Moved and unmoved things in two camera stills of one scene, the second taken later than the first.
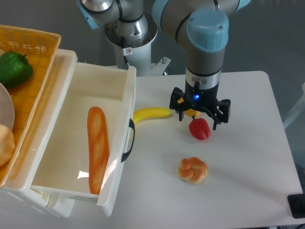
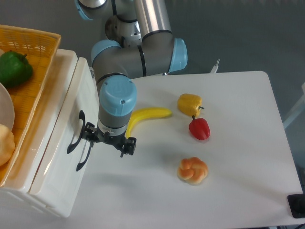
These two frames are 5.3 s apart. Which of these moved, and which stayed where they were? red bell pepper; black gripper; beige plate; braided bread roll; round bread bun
Moved: black gripper
Stayed: beige plate; round bread bun; red bell pepper; braided bread roll
